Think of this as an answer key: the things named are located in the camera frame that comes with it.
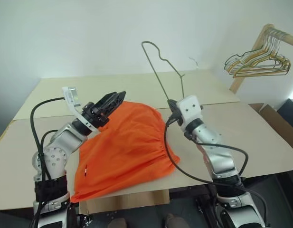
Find wooden clothes rack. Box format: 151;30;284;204
228;23;293;93

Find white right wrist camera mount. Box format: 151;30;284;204
176;95;204;132

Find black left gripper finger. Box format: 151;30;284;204
96;91;119;108
102;90;127;117

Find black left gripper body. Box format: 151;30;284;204
81;101;112;128

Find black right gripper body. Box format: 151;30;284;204
168;102;185;128

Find black bin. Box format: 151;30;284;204
276;90;293;122

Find dark green wire hanger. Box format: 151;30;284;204
223;30;291;72

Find grey wire hanger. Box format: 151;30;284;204
231;30;291;72

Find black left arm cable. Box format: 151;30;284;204
29;96;69;228

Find orange shorts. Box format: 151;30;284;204
70;100;181;204

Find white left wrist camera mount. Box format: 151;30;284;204
61;86;102;134

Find bunch of wire hangers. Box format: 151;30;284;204
228;29;292;76

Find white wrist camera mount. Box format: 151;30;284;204
176;95;204;132
61;86;102;134

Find open brown cardboard box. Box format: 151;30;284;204
248;102;293;153

